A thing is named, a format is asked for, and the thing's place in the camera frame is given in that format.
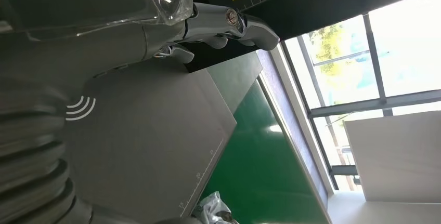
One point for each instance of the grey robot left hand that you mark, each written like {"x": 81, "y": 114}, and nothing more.
{"x": 86, "y": 26}

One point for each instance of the grey courier bag red print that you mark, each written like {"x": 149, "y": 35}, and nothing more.
{"x": 213, "y": 210}

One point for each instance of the green conveyor belt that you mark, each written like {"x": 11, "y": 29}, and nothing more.
{"x": 261, "y": 167}

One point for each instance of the dark grey scale platform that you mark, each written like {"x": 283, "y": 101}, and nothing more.
{"x": 155, "y": 133}

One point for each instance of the silver conveyor side rail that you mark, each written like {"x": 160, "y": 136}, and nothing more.
{"x": 293, "y": 146}

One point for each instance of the dark window frame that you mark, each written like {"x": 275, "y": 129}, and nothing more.
{"x": 375, "y": 103}

